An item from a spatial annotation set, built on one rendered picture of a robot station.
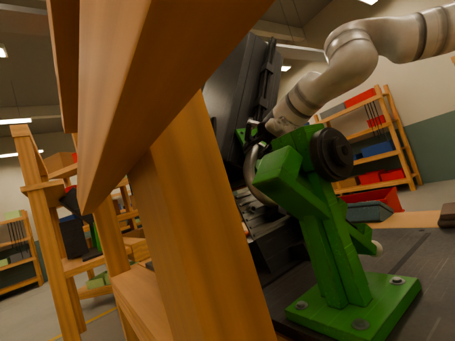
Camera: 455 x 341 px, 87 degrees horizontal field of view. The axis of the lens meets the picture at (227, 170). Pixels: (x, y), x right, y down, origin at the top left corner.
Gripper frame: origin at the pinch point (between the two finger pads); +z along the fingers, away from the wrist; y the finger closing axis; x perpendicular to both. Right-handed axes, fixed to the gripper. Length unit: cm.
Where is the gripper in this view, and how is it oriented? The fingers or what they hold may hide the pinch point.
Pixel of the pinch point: (254, 151)
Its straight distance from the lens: 65.0
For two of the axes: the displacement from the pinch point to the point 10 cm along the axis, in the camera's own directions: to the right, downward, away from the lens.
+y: -8.6, -4.7, -1.9
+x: -2.8, 7.5, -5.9
